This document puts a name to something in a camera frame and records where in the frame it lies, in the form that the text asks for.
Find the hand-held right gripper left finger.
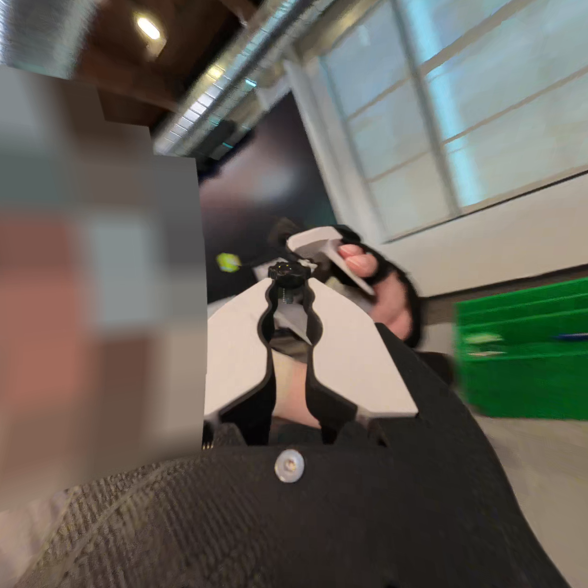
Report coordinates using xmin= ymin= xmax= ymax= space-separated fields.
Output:
xmin=203 ymin=278 xmax=276 ymax=421

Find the person's left hand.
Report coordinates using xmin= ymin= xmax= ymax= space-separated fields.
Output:
xmin=339 ymin=243 xmax=414 ymax=341

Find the person's left forearm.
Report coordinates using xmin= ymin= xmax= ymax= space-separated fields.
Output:
xmin=271 ymin=358 xmax=322 ymax=430

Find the silver round duct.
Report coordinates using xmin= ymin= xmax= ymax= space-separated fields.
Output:
xmin=152 ymin=0 xmax=350 ymax=157

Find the black knob screw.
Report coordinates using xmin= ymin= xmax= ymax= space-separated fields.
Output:
xmin=268 ymin=259 xmax=313 ymax=304

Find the black wall screen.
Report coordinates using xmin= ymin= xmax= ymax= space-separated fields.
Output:
xmin=198 ymin=89 xmax=338 ymax=304

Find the green plastic bin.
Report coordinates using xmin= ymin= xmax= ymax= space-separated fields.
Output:
xmin=452 ymin=278 xmax=588 ymax=421

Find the gridded window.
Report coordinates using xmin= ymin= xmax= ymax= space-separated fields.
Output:
xmin=317 ymin=0 xmax=588 ymax=244

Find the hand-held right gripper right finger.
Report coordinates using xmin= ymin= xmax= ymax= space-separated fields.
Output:
xmin=305 ymin=281 xmax=419 ymax=420

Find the round ceiling light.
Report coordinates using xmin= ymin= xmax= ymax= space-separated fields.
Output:
xmin=134 ymin=13 xmax=162 ymax=44

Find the grey desk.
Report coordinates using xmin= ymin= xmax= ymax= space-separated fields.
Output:
xmin=425 ymin=294 xmax=588 ymax=588

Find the rectangular silver duct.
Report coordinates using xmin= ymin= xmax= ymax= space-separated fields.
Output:
xmin=0 ymin=0 xmax=99 ymax=70

